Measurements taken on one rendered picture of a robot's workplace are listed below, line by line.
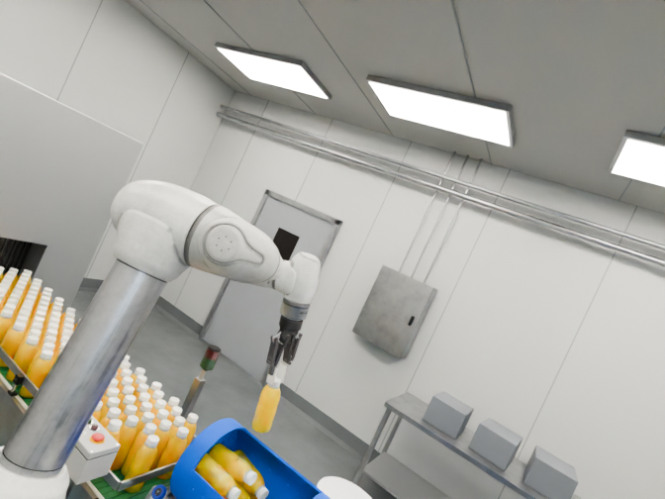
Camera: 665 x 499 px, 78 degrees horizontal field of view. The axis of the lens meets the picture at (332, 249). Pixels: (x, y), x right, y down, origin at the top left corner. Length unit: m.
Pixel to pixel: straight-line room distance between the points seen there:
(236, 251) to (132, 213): 0.22
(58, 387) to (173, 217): 0.35
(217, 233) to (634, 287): 4.11
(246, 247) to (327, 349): 4.24
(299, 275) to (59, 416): 0.71
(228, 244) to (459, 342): 3.89
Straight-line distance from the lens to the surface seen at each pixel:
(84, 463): 1.49
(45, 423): 0.89
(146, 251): 0.81
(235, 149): 6.32
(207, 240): 0.73
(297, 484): 1.58
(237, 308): 5.59
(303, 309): 1.32
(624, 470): 4.58
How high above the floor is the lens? 1.93
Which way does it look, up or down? 1 degrees down
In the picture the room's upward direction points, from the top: 25 degrees clockwise
